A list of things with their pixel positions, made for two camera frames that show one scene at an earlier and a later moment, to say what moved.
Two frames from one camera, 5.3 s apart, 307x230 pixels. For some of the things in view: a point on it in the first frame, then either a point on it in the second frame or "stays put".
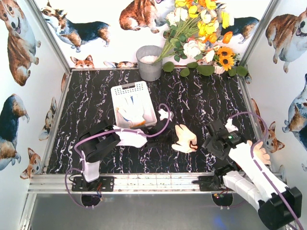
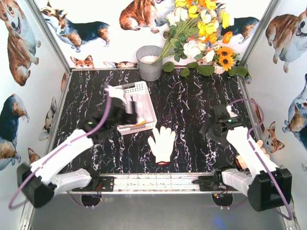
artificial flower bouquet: [196, 28] stays put
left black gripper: [166, 133] → [127, 114]
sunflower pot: [224, 59] stays put
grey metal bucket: [146, 55] stays put
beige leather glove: [187, 142] → [162, 147]
